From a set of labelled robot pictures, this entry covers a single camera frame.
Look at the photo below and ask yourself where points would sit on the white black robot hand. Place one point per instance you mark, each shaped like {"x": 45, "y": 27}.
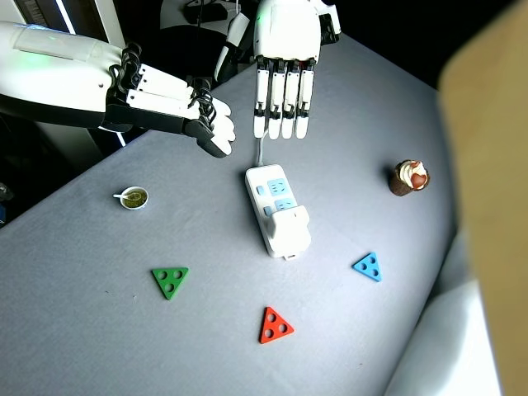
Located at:
{"x": 62, "y": 78}
{"x": 288, "y": 29}

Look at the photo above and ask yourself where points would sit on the brown toy cupcake white cream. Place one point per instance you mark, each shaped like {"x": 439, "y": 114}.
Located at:
{"x": 406, "y": 181}

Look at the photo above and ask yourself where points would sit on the white plug adapter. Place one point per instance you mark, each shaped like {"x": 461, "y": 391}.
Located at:
{"x": 288, "y": 231}

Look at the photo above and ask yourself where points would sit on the small white spoon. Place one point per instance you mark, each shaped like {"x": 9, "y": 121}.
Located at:
{"x": 119, "y": 196}

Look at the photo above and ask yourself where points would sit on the small white bowl green soup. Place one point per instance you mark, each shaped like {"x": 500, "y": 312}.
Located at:
{"x": 136, "y": 200}

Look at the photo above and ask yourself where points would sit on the white power strip blue sockets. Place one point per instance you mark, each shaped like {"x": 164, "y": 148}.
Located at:
{"x": 257, "y": 177}

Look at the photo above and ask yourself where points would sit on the grey table cloth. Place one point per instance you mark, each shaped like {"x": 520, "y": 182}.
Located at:
{"x": 206, "y": 247}

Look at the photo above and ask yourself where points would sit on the green triangle block three holes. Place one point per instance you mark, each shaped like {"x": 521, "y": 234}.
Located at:
{"x": 170, "y": 288}

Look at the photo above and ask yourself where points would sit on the tan blurred board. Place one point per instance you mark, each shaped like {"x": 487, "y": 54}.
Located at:
{"x": 495, "y": 165}

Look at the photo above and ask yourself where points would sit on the blue triangle block three holes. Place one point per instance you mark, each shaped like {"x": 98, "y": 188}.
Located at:
{"x": 363, "y": 266}

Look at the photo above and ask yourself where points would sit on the red triangle block three holes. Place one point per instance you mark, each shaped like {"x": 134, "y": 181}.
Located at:
{"x": 266, "y": 334}

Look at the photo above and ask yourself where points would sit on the white blurred panel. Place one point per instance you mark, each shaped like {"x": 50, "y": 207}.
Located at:
{"x": 445, "y": 342}

